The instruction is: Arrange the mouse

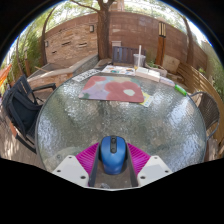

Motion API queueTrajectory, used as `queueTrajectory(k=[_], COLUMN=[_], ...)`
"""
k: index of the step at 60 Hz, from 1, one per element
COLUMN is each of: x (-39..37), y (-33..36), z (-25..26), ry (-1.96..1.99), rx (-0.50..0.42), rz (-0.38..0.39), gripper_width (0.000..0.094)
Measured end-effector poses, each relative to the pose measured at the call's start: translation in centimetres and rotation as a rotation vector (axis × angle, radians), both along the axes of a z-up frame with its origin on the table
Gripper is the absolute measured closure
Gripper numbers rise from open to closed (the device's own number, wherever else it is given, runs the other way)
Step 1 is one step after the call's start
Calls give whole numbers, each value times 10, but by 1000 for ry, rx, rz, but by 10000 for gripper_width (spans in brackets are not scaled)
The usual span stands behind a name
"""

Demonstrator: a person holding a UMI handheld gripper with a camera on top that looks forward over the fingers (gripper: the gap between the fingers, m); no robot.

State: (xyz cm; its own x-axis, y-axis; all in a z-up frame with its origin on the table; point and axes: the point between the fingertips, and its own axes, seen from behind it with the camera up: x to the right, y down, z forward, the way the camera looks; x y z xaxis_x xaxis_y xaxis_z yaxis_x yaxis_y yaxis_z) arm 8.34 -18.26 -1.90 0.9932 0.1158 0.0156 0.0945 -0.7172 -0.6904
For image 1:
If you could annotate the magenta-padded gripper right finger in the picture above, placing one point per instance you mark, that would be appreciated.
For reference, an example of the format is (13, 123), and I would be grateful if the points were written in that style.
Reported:
(153, 168)

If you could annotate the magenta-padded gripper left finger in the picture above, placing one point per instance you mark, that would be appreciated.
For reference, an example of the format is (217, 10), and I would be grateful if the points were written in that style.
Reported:
(71, 168)

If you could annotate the blue computer mouse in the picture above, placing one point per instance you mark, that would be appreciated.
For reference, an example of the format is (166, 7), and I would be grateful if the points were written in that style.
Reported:
(113, 155)

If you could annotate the red floral mouse pad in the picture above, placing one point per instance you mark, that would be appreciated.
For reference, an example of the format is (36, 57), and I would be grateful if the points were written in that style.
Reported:
(113, 89)

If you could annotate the yellow paper sheet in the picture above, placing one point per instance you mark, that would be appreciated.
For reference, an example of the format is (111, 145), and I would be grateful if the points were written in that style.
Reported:
(147, 100)

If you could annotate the black folding chair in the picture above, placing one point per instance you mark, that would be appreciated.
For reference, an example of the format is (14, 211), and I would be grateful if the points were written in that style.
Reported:
(20, 110)

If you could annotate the brown wicker chair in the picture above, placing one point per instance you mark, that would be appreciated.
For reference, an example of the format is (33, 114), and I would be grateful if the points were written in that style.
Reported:
(208, 111)

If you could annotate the green marker pen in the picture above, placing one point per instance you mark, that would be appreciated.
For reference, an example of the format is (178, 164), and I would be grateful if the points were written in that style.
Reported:
(181, 90)

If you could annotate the thin blue notebook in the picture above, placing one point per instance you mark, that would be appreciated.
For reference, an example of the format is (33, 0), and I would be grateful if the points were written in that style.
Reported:
(167, 81)

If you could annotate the open white book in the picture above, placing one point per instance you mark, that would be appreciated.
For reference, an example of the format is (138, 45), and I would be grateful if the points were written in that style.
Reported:
(148, 74)

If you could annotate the stone raised planter bed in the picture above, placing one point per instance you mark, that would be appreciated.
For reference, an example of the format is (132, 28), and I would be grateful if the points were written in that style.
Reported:
(66, 71)

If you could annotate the wooden slat fence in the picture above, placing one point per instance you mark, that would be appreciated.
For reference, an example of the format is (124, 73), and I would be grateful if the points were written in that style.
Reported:
(200, 83)

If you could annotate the white rectangular plant pot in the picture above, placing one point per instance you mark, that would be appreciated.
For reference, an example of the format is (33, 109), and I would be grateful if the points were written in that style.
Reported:
(160, 69)

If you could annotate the colourful sticker sheet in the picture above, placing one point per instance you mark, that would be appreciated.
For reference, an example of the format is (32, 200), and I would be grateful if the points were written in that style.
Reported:
(118, 70)

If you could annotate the beige stone block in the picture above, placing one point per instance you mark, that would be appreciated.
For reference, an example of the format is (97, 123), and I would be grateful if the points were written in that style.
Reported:
(171, 64)

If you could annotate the clear plastic cup with straw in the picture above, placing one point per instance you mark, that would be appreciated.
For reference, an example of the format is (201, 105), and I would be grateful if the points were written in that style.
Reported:
(139, 60)

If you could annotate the concrete tree base block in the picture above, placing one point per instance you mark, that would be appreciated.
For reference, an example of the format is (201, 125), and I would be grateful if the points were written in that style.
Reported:
(103, 62)

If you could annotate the orange fabric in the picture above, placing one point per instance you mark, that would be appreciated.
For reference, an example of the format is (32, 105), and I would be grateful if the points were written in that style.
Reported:
(4, 76)

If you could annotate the dark wooden slatted chair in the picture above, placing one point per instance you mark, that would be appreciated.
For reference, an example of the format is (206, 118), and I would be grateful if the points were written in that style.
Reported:
(123, 55)

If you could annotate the slender curved tree trunk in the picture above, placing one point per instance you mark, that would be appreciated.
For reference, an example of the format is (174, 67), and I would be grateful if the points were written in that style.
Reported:
(189, 43)

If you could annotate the thin leaning tree trunk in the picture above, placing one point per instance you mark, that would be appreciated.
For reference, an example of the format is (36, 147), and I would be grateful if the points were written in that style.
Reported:
(43, 40)

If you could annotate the thick forked tree trunk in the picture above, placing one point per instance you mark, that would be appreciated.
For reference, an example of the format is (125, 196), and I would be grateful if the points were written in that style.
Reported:
(103, 33)

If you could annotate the wooden garden lamp post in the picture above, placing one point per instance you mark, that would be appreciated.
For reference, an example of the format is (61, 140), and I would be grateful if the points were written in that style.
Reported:
(161, 45)

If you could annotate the black wall lamp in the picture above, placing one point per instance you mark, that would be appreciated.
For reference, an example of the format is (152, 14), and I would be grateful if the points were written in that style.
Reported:
(46, 43)
(91, 28)

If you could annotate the white wall box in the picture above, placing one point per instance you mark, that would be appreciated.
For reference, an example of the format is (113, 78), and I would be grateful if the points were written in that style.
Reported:
(116, 43)

